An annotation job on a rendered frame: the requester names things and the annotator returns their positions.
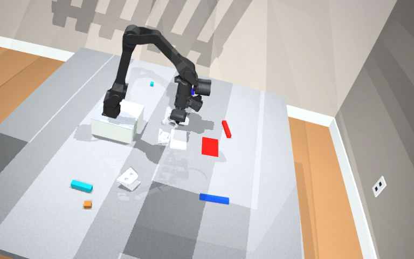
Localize small brown block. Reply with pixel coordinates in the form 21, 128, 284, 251
84, 201, 92, 208

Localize blue flat bar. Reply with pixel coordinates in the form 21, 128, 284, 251
199, 193, 229, 204

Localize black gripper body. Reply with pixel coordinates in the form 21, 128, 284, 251
170, 92, 191, 122

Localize red rectangular bar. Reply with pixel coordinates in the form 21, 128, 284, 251
222, 120, 231, 138

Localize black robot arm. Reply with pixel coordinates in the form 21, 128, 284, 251
101, 24, 211, 119

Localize cyan rectangular block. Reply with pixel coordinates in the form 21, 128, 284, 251
71, 180, 93, 192

